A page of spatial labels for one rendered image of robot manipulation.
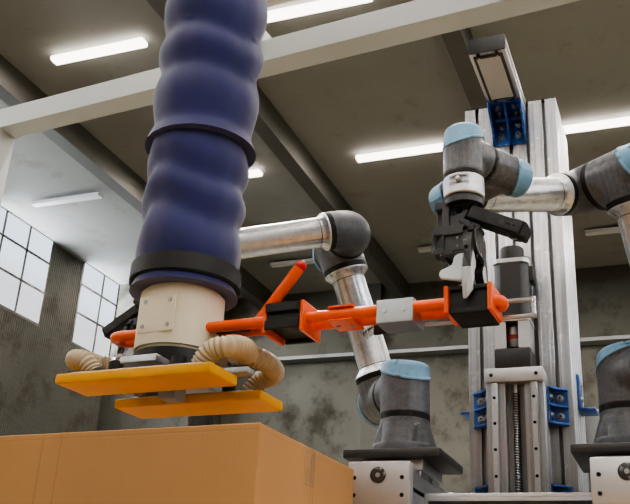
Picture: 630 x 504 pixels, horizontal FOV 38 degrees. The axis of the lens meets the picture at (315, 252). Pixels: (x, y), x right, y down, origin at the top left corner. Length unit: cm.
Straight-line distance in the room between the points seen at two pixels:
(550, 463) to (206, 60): 118
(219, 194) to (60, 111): 317
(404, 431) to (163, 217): 73
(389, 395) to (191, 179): 70
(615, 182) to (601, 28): 837
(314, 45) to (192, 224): 250
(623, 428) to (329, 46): 263
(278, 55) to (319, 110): 727
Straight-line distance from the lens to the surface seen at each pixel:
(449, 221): 170
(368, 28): 418
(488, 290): 159
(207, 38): 205
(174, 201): 188
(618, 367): 209
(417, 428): 215
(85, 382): 179
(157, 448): 158
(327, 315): 169
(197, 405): 188
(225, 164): 193
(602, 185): 210
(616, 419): 207
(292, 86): 1117
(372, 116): 1166
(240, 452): 150
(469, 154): 173
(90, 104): 488
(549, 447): 223
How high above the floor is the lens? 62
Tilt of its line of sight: 23 degrees up
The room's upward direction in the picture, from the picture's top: 3 degrees clockwise
